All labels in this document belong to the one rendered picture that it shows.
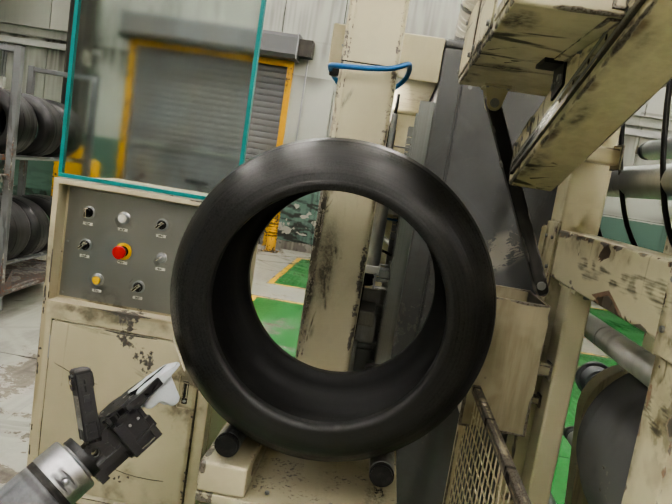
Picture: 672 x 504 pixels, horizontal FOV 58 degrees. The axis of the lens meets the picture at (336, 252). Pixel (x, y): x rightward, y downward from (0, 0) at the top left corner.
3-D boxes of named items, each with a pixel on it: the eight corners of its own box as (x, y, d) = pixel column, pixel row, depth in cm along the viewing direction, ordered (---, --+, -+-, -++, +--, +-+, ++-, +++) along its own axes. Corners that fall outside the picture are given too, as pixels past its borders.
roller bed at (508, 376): (449, 394, 154) (471, 280, 150) (507, 405, 153) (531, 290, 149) (458, 425, 135) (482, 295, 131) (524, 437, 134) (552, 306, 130)
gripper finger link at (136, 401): (158, 384, 103) (115, 420, 98) (151, 376, 102) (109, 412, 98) (167, 385, 99) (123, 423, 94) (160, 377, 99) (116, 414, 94)
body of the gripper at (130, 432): (152, 427, 105) (93, 480, 98) (121, 389, 103) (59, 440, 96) (166, 431, 99) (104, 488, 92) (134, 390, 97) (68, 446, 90)
